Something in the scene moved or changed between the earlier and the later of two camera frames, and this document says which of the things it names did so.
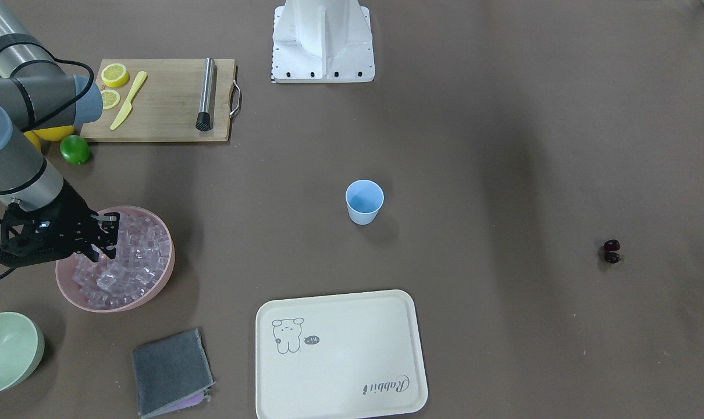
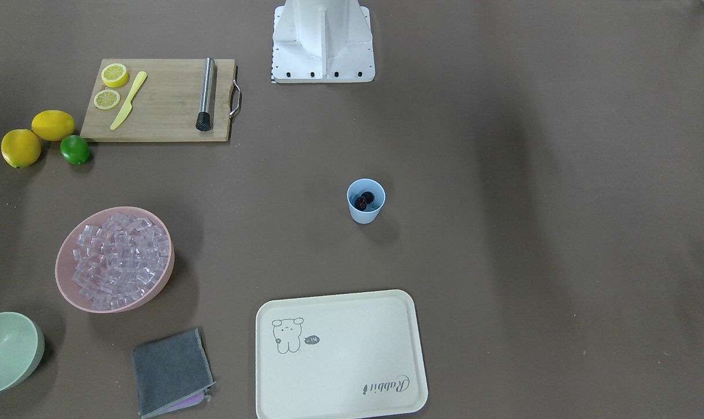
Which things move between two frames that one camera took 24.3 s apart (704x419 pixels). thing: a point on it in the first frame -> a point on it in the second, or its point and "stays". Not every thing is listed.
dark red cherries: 612,247 -> 361,202
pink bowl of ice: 139,269 stays
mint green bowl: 11,346 stays
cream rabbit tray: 339,355 stays
